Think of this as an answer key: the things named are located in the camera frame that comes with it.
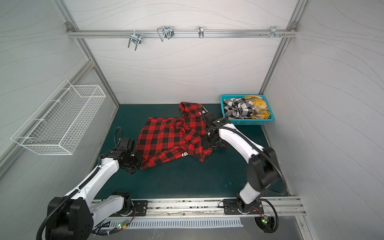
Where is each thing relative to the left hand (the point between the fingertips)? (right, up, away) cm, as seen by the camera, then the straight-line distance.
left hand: (147, 160), depth 84 cm
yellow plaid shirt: (+74, +30, +19) cm, 82 cm away
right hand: (+37, +10, +1) cm, 38 cm away
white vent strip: (-1, -26, -14) cm, 30 cm away
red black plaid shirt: (+5, +10, +14) cm, 18 cm away
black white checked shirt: (+59, +31, +23) cm, 71 cm away
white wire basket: (-36, +22, -15) cm, 45 cm away
